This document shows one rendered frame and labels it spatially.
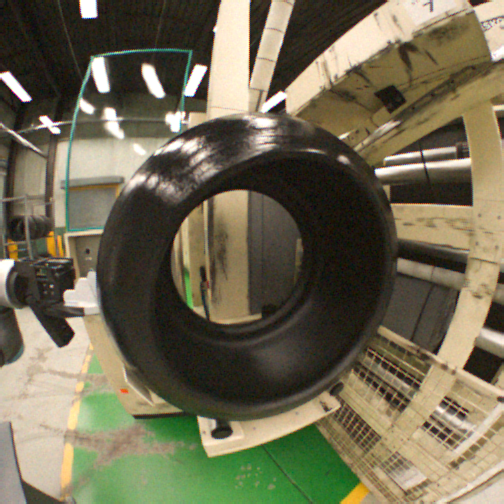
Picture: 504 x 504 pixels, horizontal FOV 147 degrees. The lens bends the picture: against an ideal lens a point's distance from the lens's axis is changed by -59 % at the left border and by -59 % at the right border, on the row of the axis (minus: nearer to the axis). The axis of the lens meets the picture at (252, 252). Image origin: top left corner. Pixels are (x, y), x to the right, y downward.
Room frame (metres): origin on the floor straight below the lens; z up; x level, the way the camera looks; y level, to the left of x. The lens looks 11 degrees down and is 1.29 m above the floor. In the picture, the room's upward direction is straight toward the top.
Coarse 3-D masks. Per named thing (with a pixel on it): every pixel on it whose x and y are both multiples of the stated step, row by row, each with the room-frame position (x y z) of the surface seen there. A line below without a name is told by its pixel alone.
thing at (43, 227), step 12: (0, 204) 1.30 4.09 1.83; (24, 204) 1.60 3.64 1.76; (36, 204) 2.39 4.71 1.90; (0, 216) 1.29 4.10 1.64; (24, 216) 1.66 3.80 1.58; (36, 216) 2.05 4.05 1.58; (0, 228) 1.28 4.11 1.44; (12, 228) 1.58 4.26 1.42; (24, 228) 1.96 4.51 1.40; (36, 228) 2.00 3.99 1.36; (48, 228) 2.40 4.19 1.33; (12, 240) 1.47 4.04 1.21; (24, 240) 1.64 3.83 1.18; (36, 252) 2.33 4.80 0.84
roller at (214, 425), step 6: (210, 420) 0.20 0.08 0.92; (216, 420) 0.20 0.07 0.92; (210, 426) 0.19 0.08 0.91; (216, 426) 0.18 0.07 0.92; (222, 426) 0.19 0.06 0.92; (228, 426) 0.19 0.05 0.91; (210, 432) 0.18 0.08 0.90; (216, 432) 0.17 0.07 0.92; (222, 432) 0.18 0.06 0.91; (228, 432) 0.18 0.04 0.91; (216, 438) 0.17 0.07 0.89; (222, 438) 0.17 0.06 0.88
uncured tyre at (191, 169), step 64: (192, 128) 0.20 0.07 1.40; (256, 128) 0.19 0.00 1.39; (320, 128) 0.23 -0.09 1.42; (128, 192) 0.17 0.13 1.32; (192, 192) 0.16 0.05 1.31; (320, 192) 0.46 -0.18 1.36; (384, 192) 0.27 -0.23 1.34; (128, 256) 0.15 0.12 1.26; (320, 256) 0.54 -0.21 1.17; (384, 256) 0.29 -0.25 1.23; (128, 320) 0.14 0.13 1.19; (192, 320) 0.41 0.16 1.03; (256, 320) 0.50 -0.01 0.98; (320, 320) 0.46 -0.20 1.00; (192, 384) 0.17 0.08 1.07; (256, 384) 0.31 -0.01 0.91; (320, 384) 0.24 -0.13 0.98
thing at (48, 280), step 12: (24, 264) 0.15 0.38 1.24; (36, 264) 0.16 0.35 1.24; (48, 264) 0.19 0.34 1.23; (60, 264) 0.20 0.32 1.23; (72, 264) 0.23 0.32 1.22; (12, 276) 0.14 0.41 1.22; (24, 276) 0.15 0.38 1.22; (36, 276) 0.15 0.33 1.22; (48, 276) 0.16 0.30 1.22; (60, 276) 0.18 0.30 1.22; (72, 276) 0.22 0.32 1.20; (12, 288) 0.13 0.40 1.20; (24, 288) 0.15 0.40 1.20; (36, 288) 0.15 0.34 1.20; (48, 288) 0.17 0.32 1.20; (60, 288) 0.18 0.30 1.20; (72, 288) 0.22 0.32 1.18; (24, 300) 0.15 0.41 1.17; (36, 300) 0.15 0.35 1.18; (48, 300) 0.16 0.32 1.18; (60, 300) 0.17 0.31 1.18
